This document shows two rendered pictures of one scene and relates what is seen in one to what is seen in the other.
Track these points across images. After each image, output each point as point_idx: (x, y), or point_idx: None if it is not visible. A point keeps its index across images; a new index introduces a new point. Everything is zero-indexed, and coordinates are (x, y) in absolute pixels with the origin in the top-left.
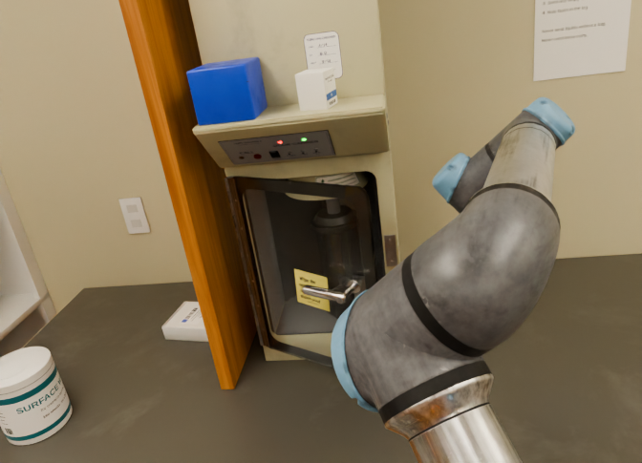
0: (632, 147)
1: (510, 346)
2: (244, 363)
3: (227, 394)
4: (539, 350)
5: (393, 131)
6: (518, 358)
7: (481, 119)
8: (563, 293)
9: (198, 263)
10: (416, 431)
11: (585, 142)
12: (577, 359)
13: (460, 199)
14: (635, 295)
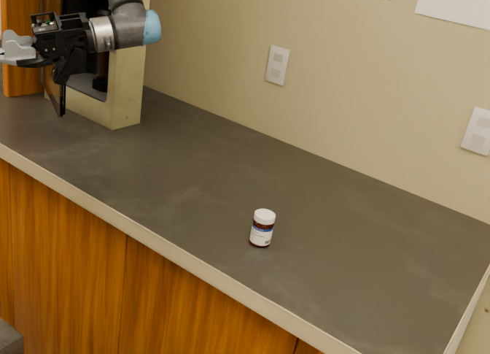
0: (384, 74)
1: (173, 155)
2: (33, 93)
3: (1, 97)
4: (183, 163)
5: None
6: (164, 159)
7: (280, 4)
8: (261, 158)
9: None
10: None
11: (349, 55)
12: (193, 176)
13: None
14: (302, 181)
